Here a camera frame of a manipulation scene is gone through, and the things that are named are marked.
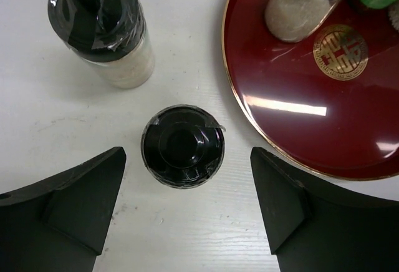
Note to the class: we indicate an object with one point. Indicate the black-cap amber jar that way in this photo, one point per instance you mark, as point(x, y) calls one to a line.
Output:
point(183, 146)

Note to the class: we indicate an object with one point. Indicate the chrome-top salt shaker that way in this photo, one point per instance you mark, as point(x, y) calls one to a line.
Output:
point(294, 20)

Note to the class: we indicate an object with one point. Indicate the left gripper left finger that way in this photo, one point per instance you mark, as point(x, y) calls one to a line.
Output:
point(61, 223)

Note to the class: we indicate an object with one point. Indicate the red round tray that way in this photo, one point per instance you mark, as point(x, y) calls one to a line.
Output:
point(329, 103)

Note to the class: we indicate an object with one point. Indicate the black-lid spice jar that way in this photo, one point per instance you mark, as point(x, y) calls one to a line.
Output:
point(110, 35)

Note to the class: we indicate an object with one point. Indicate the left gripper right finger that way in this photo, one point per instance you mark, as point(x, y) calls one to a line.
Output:
point(314, 225)

